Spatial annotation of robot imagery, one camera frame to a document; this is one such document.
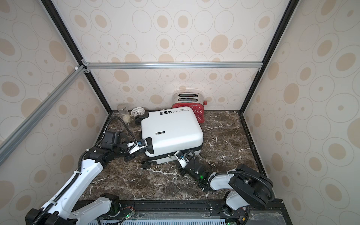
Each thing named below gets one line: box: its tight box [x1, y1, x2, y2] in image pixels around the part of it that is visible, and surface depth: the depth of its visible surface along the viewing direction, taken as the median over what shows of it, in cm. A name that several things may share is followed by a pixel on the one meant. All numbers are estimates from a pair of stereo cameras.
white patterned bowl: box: [130, 106, 146, 118], surface depth 119 cm
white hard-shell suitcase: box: [135, 106, 204, 169], surface depth 83 cm
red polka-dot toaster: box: [171, 91, 208, 124], surface depth 106 cm
